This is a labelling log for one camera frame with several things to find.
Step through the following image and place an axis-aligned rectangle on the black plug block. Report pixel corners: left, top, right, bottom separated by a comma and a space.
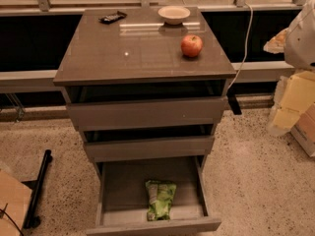
227, 94, 242, 115

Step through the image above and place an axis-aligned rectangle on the green rice chip bag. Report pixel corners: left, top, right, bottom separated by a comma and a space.
145, 180, 176, 221

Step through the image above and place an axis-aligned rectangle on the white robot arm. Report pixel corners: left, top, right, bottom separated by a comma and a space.
264, 0, 315, 137

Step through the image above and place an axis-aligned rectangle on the red apple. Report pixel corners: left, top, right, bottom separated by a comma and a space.
181, 34, 203, 58

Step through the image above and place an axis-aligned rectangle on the top grey drawer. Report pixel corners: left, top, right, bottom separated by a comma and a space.
67, 97, 226, 131

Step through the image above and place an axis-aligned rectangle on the black cable left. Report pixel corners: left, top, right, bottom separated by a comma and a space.
0, 203, 25, 236

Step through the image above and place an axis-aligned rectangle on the cardboard box right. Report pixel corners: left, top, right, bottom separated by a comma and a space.
291, 104, 315, 157

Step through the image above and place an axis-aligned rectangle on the middle grey drawer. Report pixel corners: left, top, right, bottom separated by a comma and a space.
85, 136, 215, 162

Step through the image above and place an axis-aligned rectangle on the black pole on floor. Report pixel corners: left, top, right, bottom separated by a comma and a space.
23, 149, 52, 229

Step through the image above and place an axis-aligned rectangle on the bottom grey open drawer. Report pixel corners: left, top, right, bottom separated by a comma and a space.
87, 156, 221, 236

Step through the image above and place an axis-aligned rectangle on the black snack bar wrapper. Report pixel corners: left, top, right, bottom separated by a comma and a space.
98, 11, 127, 25

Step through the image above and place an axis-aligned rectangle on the white cable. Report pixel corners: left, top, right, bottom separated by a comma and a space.
226, 3, 255, 90

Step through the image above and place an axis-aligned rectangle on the cardboard sheet left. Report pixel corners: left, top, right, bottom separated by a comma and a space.
0, 170, 32, 236

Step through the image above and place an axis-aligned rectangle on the grey drawer cabinet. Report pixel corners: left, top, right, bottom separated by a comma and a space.
53, 6, 237, 169

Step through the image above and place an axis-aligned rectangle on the white bowl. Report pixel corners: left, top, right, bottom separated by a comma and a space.
158, 6, 190, 25

